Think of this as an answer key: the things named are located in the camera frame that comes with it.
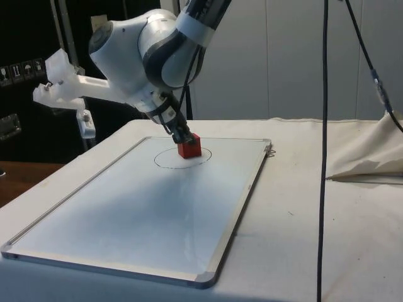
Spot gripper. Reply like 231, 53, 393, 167
147, 91, 198, 145

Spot red cube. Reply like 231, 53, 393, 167
176, 132, 203, 159

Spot flat whiteboard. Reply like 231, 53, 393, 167
0, 135, 273, 291

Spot pale lockers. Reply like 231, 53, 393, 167
159, 0, 403, 121

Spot black cabinet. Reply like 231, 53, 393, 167
0, 0, 162, 164

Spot black cable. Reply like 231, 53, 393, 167
176, 43, 205, 118
343, 0, 403, 133
315, 0, 330, 302

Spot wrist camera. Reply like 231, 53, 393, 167
32, 49, 118, 111

